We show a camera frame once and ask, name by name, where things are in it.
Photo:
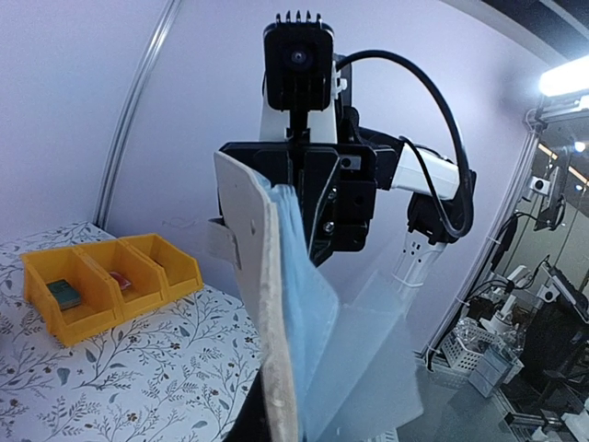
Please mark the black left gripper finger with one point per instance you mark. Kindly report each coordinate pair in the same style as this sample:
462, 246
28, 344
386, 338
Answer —
251, 424

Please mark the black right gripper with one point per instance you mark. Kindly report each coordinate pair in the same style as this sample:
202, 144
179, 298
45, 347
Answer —
335, 185

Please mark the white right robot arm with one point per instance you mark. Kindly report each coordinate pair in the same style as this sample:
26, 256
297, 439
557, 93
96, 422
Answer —
312, 142

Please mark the floral patterned table mat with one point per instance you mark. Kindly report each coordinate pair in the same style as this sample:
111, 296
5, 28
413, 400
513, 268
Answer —
180, 373

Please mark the yellow bin right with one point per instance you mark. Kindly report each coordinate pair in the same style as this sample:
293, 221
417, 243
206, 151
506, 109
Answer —
182, 275

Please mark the pink red item in bin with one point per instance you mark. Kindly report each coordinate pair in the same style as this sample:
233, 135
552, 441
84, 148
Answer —
121, 280

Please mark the white mesh storage basket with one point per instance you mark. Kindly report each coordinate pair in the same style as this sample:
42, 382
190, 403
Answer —
463, 349

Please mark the yellow bin left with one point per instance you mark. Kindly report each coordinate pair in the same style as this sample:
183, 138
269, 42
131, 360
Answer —
98, 310

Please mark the green item in bin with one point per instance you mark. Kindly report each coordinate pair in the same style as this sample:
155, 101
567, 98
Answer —
64, 294

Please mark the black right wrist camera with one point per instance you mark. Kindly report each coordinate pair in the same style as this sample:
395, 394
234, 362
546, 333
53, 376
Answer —
298, 53

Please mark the aluminium frame post right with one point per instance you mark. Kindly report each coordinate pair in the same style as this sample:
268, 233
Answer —
129, 108

